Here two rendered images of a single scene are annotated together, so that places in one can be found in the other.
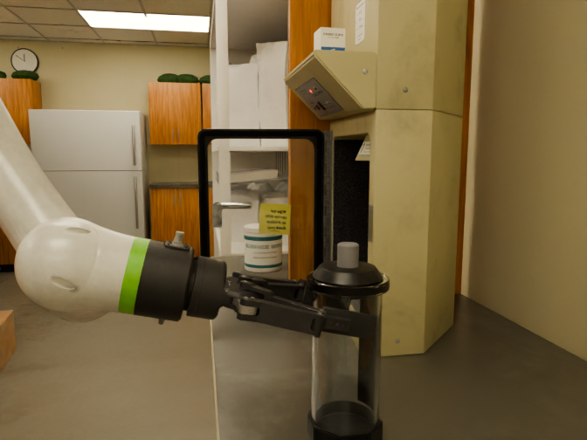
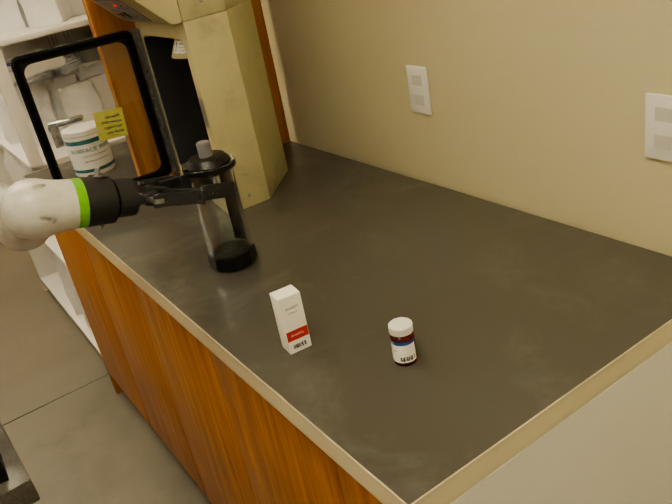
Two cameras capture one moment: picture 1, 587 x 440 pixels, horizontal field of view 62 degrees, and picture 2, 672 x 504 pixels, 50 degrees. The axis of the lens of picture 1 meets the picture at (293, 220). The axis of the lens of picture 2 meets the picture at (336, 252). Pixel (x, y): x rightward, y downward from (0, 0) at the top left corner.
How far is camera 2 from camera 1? 0.84 m
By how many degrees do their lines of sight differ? 26
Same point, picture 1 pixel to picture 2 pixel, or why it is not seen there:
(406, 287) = (244, 153)
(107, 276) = (69, 207)
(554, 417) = (355, 209)
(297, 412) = (198, 261)
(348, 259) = (206, 152)
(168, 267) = (102, 191)
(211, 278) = (129, 190)
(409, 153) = (217, 50)
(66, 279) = (48, 216)
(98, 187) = not seen: outside the picture
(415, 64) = not seen: outside the picture
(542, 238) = (336, 82)
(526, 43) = not seen: outside the picture
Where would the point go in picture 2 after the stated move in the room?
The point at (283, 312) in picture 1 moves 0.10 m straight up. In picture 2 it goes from (180, 195) to (166, 145)
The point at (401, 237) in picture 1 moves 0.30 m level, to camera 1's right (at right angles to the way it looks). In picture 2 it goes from (230, 117) to (342, 85)
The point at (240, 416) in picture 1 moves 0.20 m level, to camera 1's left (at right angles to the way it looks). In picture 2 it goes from (161, 276) to (68, 308)
